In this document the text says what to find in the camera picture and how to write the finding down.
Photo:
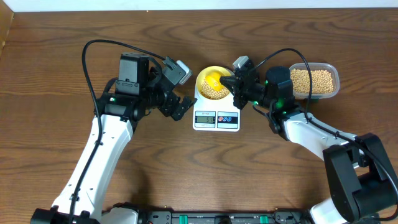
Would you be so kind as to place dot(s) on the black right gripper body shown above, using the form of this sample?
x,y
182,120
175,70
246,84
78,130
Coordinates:
x,y
254,94

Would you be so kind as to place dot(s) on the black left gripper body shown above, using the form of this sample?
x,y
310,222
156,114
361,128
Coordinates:
x,y
165,103

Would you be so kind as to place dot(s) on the yellow measuring scoop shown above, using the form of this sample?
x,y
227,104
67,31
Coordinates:
x,y
213,80

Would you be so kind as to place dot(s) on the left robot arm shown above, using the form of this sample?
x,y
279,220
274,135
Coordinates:
x,y
117,114

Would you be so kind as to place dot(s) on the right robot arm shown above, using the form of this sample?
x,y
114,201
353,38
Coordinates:
x,y
361,178

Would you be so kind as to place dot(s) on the soybeans in bowl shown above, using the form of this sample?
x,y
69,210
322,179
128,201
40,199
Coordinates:
x,y
209,93

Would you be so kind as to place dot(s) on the pale yellow plastic bowl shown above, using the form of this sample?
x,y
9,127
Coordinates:
x,y
201,79

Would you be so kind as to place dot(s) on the white digital kitchen scale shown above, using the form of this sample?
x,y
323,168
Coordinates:
x,y
219,115

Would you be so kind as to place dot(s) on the pile of soybeans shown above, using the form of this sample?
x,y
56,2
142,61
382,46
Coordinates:
x,y
322,81

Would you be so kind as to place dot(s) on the clear plastic container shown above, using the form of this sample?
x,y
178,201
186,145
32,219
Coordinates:
x,y
318,66

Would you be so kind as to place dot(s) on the cardboard panel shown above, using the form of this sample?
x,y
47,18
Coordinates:
x,y
6,19

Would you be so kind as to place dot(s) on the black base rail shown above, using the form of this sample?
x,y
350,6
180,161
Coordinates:
x,y
224,217

